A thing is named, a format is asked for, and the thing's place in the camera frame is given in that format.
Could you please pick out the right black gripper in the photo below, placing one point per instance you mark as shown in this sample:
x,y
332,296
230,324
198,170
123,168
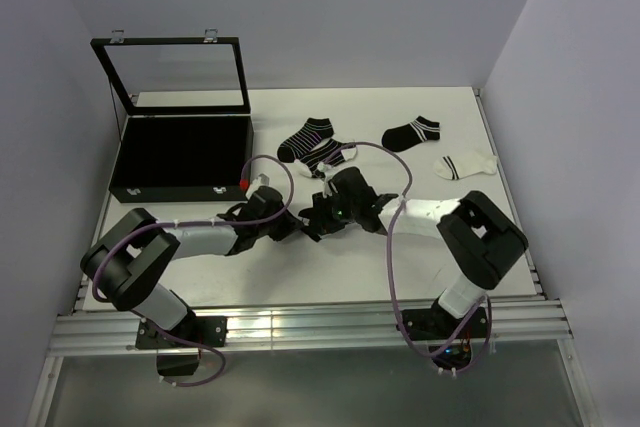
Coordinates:
x,y
321,223

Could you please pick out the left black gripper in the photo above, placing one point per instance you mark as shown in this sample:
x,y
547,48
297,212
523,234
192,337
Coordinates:
x,y
290,224

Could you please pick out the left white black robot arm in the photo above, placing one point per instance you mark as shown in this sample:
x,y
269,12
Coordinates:
x,y
126,264

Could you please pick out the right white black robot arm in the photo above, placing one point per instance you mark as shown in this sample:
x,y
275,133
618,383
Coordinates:
x,y
482,240

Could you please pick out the black white-striped sock white toe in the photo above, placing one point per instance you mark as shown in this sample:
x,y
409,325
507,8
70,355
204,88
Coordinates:
x,y
321,160

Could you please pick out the black sock with purple stripes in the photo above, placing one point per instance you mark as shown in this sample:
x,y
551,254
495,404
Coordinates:
x,y
312,133

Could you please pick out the black display case base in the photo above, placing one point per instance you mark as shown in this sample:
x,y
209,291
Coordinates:
x,y
182,159

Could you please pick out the black glass-panel case lid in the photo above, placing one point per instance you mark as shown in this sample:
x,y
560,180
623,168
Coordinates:
x,y
175,76

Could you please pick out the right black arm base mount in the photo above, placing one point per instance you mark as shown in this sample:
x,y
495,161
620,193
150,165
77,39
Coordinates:
x,y
454,345

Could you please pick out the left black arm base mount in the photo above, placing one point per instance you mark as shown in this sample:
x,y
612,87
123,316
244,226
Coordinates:
x,y
180,351

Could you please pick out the aluminium front frame rail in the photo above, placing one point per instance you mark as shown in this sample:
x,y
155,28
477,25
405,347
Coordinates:
x,y
316,327

